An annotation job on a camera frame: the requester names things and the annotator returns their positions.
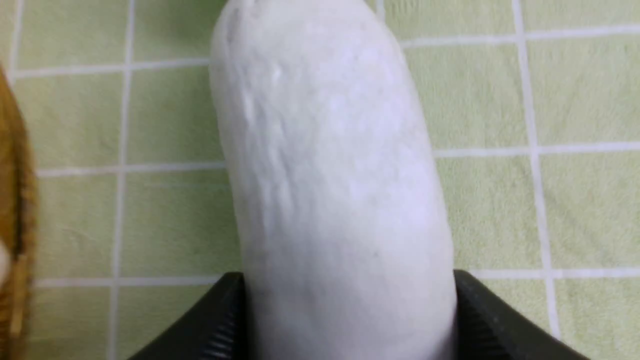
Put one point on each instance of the white plastic radish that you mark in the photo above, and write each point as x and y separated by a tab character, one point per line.
345	244

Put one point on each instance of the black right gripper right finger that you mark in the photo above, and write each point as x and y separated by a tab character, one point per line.
490	329

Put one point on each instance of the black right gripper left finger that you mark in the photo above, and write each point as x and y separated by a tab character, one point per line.
212	329

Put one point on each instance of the amber glass plate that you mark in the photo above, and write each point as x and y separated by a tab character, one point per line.
18	225

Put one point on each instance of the green checkered tablecloth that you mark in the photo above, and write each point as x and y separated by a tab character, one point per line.
533	113

